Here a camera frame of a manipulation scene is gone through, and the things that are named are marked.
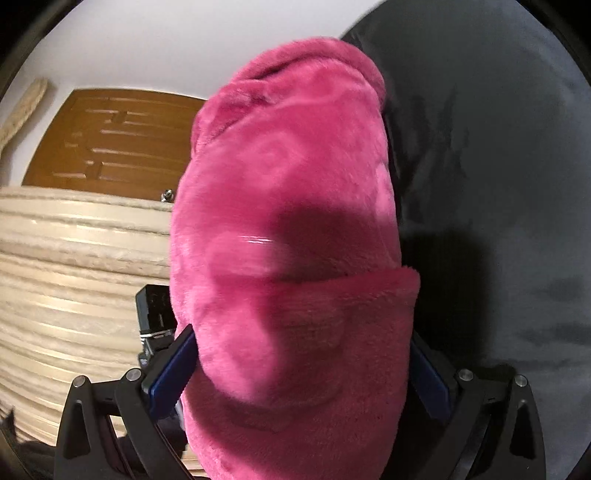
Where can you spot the brown wooden door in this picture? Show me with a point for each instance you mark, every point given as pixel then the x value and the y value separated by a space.
pixel 115 138

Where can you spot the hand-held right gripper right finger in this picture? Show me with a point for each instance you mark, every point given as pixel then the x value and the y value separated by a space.
pixel 429 374

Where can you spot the beige knitted cloth strip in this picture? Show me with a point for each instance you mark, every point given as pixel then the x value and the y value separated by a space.
pixel 21 115

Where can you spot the dark grey sheet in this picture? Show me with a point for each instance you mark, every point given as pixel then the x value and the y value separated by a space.
pixel 485 161

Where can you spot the beige ribbed bedspread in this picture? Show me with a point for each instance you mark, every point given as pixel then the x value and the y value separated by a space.
pixel 78 277

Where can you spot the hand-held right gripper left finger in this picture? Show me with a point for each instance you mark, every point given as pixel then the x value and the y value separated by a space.
pixel 173 369

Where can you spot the pink fleece robe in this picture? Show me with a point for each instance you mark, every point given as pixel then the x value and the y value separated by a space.
pixel 295 240

